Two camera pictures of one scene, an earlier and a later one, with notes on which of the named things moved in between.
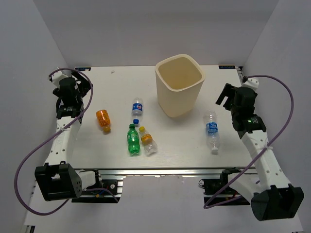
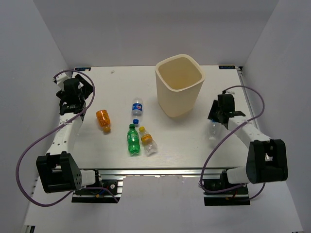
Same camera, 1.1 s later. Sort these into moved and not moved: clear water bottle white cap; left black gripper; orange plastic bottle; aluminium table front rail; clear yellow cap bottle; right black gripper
Moved: right black gripper; clear water bottle white cap
Not moved: orange plastic bottle; clear yellow cap bottle; aluminium table front rail; left black gripper
